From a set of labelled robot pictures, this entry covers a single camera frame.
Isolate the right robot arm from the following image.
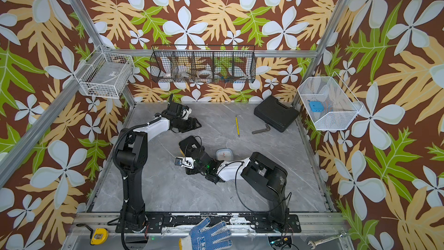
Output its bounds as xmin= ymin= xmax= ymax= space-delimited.
xmin=175 ymin=147 xmax=290 ymax=233

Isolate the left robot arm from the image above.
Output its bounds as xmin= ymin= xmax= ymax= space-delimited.
xmin=112 ymin=97 xmax=201 ymax=233

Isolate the grey allen wrench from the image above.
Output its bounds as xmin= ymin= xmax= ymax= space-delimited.
xmin=252 ymin=124 xmax=271 ymax=135

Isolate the blue dotted work glove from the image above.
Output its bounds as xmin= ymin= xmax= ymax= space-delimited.
xmin=179 ymin=217 xmax=232 ymax=250

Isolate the black plastic tool case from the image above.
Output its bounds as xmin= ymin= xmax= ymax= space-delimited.
xmin=254 ymin=96 xmax=299 ymax=133

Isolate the yellow tape measure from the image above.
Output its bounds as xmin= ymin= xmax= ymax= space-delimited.
xmin=90 ymin=228 xmax=109 ymax=245

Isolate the blue object in basket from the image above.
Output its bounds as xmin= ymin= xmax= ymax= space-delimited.
xmin=309 ymin=101 xmax=324 ymax=113

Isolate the silver spanner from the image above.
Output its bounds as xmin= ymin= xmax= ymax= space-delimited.
xmin=307 ymin=232 xmax=348 ymax=250

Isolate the black wire basket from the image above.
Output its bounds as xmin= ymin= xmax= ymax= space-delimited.
xmin=149 ymin=44 xmax=257 ymax=83

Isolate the black mounting rail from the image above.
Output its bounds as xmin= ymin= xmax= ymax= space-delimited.
xmin=115 ymin=211 xmax=302 ymax=234

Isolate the white wire basket left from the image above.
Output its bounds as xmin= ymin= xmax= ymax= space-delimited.
xmin=76 ymin=46 xmax=134 ymax=99

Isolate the white wire basket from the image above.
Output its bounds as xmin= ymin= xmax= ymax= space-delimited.
xmin=76 ymin=46 xmax=134 ymax=99
xmin=298 ymin=73 xmax=364 ymax=132

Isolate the white wire basket right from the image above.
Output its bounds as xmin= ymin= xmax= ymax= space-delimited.
xmin=298 ymin=73 xmax=364 ymax=132

